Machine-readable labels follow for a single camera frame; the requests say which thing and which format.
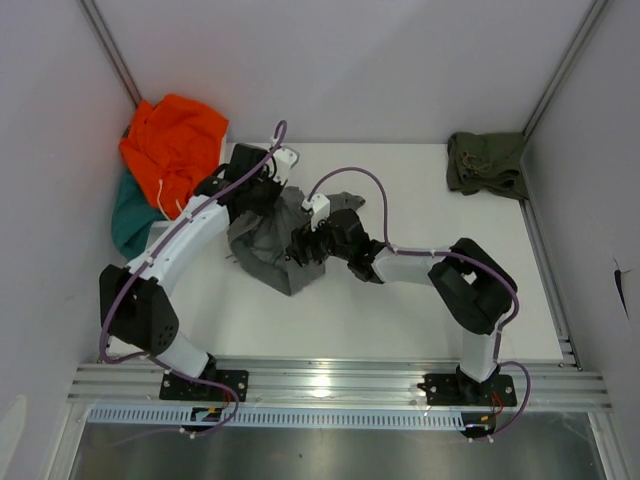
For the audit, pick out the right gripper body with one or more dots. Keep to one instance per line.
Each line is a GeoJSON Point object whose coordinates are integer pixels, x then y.
{"type": "Point", "coordinates": [322, 243]}

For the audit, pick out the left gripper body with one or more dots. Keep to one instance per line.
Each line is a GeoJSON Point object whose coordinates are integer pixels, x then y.
{"type": "Point", "coordinates": [266, 192]}

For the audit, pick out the grey shorts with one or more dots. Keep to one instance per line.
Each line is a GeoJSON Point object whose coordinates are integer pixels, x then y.
{"type": "Point", "coordinates": [258, 238]}

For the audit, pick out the olive green shorts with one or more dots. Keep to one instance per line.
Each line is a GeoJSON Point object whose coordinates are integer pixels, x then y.
{"type": "Point", "coordinates": [486, 162]}

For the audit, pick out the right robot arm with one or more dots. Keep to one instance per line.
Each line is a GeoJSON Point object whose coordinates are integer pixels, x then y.
{"type": "Point", "coordinates": [480, 296]}

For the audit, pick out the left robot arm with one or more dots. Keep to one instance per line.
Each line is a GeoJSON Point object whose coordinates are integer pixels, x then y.
{"type": "Point", "coordinates": [138, 319]}

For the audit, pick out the orange shorts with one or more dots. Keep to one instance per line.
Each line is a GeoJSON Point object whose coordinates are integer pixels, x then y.
{"type": "Point", "coordinates": [170, 147]}

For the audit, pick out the teal shorts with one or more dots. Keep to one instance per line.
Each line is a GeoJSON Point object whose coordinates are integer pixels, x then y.
{"type": "Point", "coordinates": [132, 218]}

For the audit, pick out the white plastic basket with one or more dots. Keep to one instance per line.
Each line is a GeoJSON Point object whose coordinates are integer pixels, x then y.
{"type": "Point", "coordinates": [163, 224]}

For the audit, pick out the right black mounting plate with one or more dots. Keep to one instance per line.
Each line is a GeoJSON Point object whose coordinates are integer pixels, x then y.
{"type": "Point", "coordinates": [458, 390]}

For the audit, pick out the black mounting plate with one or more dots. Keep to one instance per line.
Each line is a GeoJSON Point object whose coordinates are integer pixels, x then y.
{"type": "Point", "coordinates": [175, 388]}
{"type": "Point", "coordinates": [458, 390]}

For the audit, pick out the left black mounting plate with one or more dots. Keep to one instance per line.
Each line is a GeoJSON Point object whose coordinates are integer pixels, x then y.
{"type": "Point", "coordinates": [175, 388]}

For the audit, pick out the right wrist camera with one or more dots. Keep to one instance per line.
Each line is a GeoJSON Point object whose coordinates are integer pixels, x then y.
{"type": "Point", "coordinates": [318, 207]}

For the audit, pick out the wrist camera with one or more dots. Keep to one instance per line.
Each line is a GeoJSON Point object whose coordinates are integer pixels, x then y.
{"type": "Point", "coordinates": [318, 207]}
{"type": "Point", "coordinates": [281, 164]}

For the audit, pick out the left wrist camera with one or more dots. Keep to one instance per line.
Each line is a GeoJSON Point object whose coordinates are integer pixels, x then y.
{"type": "Point", "coordinates": [281, 164]}

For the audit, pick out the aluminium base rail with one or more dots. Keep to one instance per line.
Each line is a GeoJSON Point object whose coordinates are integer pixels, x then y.
{"type": "Point", "coordinates": [337, 384]}

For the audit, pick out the left aluminium corner post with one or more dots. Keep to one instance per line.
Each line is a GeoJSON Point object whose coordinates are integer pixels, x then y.
{"type": "Point", "coordinates": [107, 42]}

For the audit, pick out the aluminium corner post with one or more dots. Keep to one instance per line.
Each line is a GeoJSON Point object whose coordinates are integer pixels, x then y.
{"type": "Point", "coordinates": [107, 42]}
{"type": "Point", "coordinates": [576, 47]}

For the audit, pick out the slotted cable duct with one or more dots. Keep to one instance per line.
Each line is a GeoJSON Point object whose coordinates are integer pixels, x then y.
{"type": "Point", "coordinates": [279, 417]}

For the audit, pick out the right aluminium corner post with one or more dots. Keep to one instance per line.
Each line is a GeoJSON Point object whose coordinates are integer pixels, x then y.
{"type": "Point", "coordinates": [576, 47]}

